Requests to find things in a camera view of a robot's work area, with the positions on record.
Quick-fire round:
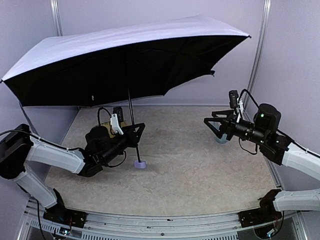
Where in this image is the lilac umbrella with black lining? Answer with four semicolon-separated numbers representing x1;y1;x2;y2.
1;13;252;171

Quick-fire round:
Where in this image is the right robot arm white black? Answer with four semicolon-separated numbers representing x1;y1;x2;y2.
204;103;320;213

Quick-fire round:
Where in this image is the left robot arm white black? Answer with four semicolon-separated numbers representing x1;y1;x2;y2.
0;123;145;212

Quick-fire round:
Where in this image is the light blue plastic jug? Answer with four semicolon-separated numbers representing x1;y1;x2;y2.
212;122;228;144

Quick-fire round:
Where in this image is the woven bamboo tray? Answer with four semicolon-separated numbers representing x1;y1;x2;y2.
100;121;127;138

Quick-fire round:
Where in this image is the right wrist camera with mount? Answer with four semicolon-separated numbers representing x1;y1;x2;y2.
228;90;244;117

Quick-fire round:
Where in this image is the aluminium corner post right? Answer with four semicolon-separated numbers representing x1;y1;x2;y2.
243;0;272;111

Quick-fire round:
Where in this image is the aluminium corner post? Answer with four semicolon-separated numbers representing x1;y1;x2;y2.
243;0;272;111
50;0;63;37

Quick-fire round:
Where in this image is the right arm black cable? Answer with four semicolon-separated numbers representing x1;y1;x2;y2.
239;88;262;111

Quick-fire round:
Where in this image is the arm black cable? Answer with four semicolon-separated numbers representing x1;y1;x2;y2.
96;106;112;128
239;88;262;111

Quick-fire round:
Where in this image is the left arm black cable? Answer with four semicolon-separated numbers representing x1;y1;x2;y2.
96;106;112;128

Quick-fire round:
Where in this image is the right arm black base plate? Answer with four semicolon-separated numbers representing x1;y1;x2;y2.
238;207;283;228

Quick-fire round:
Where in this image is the aluminium front rail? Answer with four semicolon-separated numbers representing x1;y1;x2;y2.
15;198;310;240

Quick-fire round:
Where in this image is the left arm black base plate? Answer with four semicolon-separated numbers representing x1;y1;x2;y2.
43;207;88;228

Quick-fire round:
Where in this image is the aluminium corner post left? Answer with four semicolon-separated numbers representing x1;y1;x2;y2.
50;0;63;37

